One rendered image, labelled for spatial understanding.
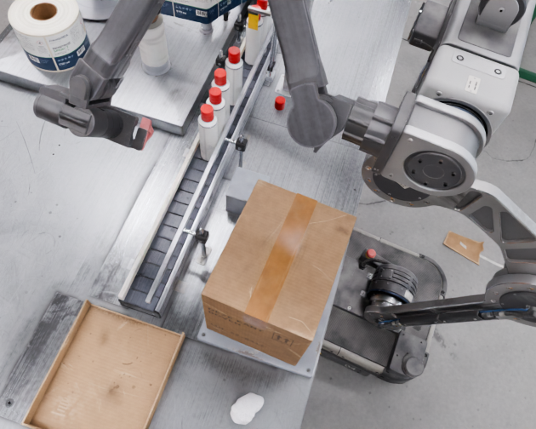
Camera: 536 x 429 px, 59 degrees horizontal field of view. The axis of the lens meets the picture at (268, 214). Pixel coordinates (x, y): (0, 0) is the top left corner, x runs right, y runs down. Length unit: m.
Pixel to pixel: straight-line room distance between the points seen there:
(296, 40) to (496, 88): 0.31
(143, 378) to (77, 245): 0.40
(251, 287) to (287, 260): 0.09
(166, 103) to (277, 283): 0.77
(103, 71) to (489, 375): 1.96
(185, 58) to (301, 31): 0.93
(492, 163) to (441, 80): 2.08
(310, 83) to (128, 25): 0.33
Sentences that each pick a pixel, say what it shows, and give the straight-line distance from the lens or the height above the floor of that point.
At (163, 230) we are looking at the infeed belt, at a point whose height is 0.88.
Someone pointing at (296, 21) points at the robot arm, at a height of 1.55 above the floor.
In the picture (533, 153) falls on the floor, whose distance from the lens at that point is 3.01.
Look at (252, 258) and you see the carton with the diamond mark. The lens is 1.00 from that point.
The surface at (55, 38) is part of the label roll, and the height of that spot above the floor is 1.01.
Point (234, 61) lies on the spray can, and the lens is 1.40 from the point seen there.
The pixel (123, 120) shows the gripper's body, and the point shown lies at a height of 1.26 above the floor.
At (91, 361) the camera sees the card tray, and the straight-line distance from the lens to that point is 1.27.
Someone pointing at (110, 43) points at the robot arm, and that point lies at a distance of 0.90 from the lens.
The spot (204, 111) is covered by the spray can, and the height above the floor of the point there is 1.08.
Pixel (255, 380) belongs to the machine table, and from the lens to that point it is 1.23.
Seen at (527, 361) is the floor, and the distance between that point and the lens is 2.45.
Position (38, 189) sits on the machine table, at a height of 0.83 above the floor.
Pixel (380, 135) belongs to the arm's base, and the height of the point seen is 1.47.
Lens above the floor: 2.04
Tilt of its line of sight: 62 degrees down
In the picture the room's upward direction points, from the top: 9 degrees clockwise
